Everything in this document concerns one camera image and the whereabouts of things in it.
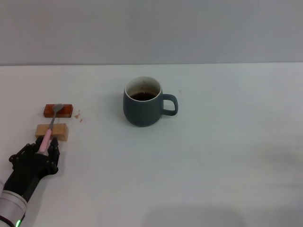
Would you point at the reddish brown wooden block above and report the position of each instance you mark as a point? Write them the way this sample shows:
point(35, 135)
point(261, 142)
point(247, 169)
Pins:
point(67, 110)

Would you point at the light wooden block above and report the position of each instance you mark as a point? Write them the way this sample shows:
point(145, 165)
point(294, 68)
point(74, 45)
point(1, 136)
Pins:
point(62, 131)

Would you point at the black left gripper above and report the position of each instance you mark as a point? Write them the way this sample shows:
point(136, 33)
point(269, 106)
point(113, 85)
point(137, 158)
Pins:
point(30, 170)

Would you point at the dark grey ceramic mug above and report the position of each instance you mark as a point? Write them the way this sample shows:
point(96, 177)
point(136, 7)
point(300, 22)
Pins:
point(142, 111)

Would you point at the small brown crumbs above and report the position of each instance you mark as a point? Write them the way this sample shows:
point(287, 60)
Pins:
point(80, 119)

